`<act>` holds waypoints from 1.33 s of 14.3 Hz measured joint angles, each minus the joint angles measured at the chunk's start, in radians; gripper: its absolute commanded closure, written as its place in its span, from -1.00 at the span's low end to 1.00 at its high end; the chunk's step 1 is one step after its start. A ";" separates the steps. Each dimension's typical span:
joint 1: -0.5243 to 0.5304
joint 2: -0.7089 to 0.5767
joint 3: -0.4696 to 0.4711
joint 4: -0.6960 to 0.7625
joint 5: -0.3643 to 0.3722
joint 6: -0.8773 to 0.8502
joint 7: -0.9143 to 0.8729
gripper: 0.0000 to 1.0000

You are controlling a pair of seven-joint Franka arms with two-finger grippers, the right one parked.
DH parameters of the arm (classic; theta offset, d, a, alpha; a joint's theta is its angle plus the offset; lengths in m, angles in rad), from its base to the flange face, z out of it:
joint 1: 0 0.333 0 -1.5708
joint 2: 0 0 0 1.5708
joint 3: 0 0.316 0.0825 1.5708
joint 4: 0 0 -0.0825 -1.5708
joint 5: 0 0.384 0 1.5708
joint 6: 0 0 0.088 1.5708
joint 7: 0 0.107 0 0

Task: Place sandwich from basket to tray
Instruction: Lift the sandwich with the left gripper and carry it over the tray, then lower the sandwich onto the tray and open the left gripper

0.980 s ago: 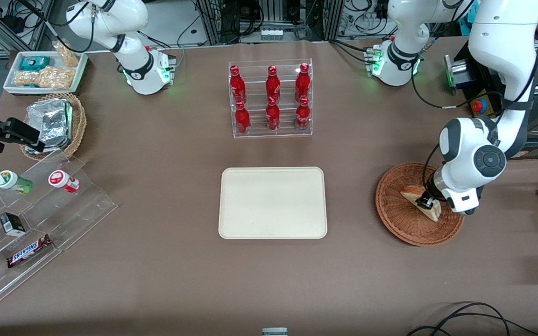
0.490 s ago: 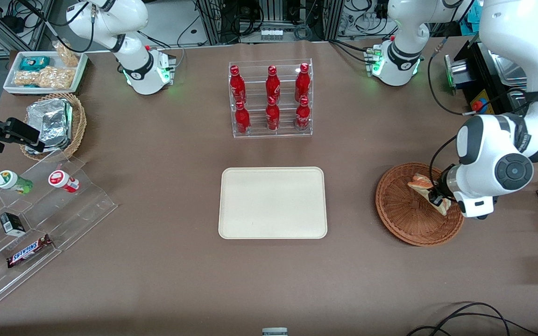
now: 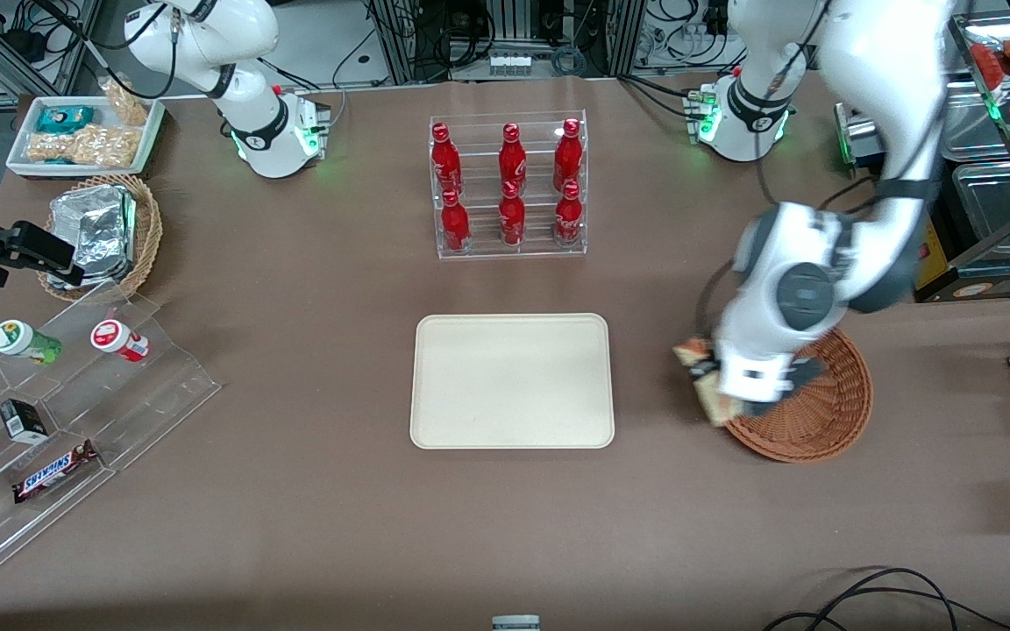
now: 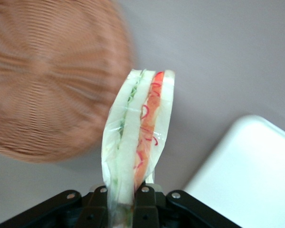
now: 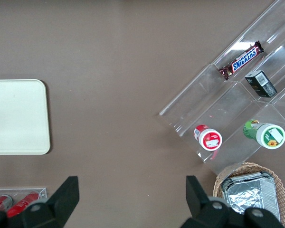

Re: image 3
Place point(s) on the teal snack pack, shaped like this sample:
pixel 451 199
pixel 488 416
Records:
pixel 65 118

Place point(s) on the triangular sandwich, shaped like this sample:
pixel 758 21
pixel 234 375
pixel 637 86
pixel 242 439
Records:
pixel 717 405

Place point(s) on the small black box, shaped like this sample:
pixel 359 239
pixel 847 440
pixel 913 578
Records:
pixel 24 422

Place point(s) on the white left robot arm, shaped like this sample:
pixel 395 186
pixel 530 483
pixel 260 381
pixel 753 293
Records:
pixel 873 70

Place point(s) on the cream rectangular tray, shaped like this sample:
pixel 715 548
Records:
pixel 512 381

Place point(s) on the grey device edge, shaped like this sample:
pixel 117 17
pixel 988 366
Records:
pixel 515 623

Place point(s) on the white snack tray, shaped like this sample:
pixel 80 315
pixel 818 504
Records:
pixel 150 145

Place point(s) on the stainless steel pan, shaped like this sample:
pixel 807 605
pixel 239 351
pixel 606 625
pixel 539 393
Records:
pixel 983 123

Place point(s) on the snickers bar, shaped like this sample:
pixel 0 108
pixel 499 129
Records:
pixel 53 473

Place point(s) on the small peanut snack bag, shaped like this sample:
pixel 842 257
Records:
pixel 126 105

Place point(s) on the brown wicker basket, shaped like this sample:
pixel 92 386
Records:
pixel 829 421

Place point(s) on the clear acrylic stepped stand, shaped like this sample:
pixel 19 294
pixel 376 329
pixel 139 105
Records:
pixel 154 403

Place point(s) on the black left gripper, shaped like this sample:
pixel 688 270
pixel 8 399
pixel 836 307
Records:
pixel 801 372

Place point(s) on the black food display case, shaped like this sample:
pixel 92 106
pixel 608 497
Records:
pixel 996 280

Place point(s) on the red cola bottle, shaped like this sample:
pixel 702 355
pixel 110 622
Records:
pixel 568 219
pixel 567 158
pixel 456 226
pixel 444 162
pixel 512 162
pixel 511 221

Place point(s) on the tan wicker basket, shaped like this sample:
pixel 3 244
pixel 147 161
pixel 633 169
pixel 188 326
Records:
pixel 147 228

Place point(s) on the white power strip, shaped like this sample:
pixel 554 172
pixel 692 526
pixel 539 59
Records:
pixel 509 64

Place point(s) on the aluminium foil container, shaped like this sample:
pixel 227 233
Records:
pixel 97 232

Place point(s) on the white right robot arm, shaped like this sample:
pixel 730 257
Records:
pixel 242 35

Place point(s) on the red cup white lid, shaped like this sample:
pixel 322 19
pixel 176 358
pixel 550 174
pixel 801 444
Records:
pixel 115 337

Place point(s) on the large peanut snack bag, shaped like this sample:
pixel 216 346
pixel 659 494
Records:
pixel 84 147

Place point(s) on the clear acrylic bottle rack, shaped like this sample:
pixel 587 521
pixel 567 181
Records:
pixel 487 245

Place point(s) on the green cup white lid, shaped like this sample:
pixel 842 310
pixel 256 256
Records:
pixel 14 338

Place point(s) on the silver metal box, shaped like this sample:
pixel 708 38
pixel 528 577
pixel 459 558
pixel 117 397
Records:
pixel 856 140

